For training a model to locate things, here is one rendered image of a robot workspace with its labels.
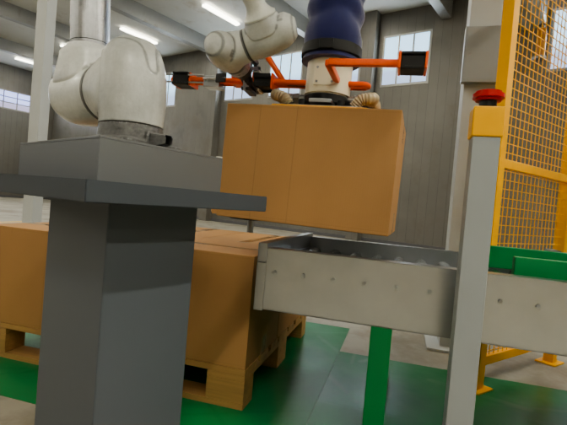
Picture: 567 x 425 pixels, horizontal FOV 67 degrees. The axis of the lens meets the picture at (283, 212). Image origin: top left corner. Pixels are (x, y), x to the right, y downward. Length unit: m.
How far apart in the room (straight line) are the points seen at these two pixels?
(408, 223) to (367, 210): 8.52
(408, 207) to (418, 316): 8.67
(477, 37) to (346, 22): 1.17
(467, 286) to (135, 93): 0.89
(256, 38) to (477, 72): 1.53
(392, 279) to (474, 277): 0.26
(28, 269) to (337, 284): 1.29
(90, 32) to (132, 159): 0.46
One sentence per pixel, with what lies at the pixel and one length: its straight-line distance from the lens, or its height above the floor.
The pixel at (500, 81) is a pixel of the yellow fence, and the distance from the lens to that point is 2.13.
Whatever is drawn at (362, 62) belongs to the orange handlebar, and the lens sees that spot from 1.42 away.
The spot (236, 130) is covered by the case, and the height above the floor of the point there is 0.98.
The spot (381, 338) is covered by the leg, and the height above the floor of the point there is 0.37.
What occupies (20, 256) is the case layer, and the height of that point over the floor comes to 0.43.
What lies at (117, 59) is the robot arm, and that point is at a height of 1.04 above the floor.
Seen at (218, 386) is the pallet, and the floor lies 0.07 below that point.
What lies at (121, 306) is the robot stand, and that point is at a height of 0.48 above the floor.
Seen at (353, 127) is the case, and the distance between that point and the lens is 1.43.
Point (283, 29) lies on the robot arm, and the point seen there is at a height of 1.25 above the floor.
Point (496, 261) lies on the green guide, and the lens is 1.87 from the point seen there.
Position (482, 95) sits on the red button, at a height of 1.02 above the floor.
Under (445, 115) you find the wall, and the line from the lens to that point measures 9.97.
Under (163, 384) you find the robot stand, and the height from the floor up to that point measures 0.27.
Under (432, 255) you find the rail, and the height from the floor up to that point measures 0.57.
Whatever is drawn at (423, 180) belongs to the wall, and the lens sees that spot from 9.86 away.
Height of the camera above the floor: 0.74
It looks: 1 degrees down
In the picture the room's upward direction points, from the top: 5 degrees clockwise
